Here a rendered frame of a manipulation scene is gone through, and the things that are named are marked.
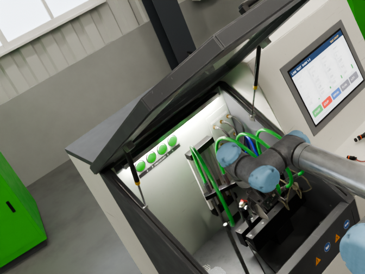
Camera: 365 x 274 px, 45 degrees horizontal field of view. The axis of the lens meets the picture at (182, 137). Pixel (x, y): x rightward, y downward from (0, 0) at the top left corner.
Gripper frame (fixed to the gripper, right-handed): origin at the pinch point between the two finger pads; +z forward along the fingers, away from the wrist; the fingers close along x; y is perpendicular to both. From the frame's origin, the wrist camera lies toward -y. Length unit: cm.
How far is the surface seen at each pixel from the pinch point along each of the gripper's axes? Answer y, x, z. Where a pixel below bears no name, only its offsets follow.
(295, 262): 4.4, -6.9, 27.0
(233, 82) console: -55, 35, -6
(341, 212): -0.1, 21.2, 36.0
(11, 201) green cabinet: -257, -117, 63
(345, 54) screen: -43, 84, 22
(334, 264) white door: 4, 4, 50
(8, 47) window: -413, -22, 12
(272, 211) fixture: -20.7, 4.1, 30.0
